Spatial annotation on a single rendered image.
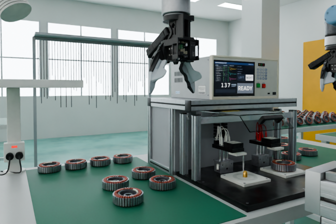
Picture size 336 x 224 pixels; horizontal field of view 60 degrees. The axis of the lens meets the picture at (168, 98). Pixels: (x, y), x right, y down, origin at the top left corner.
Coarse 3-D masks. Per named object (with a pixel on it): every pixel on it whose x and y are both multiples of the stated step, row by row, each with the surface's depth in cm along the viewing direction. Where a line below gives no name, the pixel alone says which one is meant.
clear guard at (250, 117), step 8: (216, 112) 123; (224, 112) 122; (232, 112) 122; (240, 112) 122; (248, 112) 122; (256, 112) 122; (264, 112) 122; (272, 112) 122; (280, 112) 122; (248, 120) 111; (256, 120) 112; (272, 120) 116; (288, 120) 120; (248, 128) 107; (256, 128) 109; (264, 128) 110; (272, 128) 112; (280, 128) 114
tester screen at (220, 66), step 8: (216, 64) 134; (224, 64) 136; (232, 64) 138; (240, 64) 141; (248, 64) 143; (216, 72) 134; (224, 72) 136; (232, 72) 138; (240, 72) 141; (248, 72) 143; (216, 80) 134; (224, 80) 136; (232, 80) 139; (240, 80) 141; (248, 80) 143; (216, 88) 134; (224, 88) 136; (232, 88) 139
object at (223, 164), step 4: (216, 160) 138; (220, 160) 138; (224, 160) 138; (228, 160) 138; (232, 160) 139; (220, 164) 135; (224, 164) 137; (228, 164) 138; (232, 164) 139; (220, 168) 136; (224, 168) 137; (228, 168) 138; (232, 168) 139; (220, 172) 136; (224, 172) 137
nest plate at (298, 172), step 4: (260, 168) 141; (264, 168) 140; (268, 168) 140; (296, 168) 140; (268, 172) 137; (272, 172) 134; (276, 172) 133; (280, 172) 133; (284, 172) 133; (288, 172) 133; (292, 172) 133; (296, 172) 133; (300, 172) 133; (304, 172) 134; (280, 176) 131; (284, 176) 129; (288, 176) 129; (292, 176) 130
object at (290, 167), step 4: (272, 160) 140; (276, 160) 140; (280, 160) 141; (284, 160) 141; (288, 160) 140; (272, 164) 137; (276, 164) 135; (280, 164) 134; (284, 164) 133; (288, 164) 133; (292, 164) 134; (272, 168) 137; (276, 168) 135; (280, 168) 134; (284, 168) 133; (288, 168) 133; (292, 168) 133
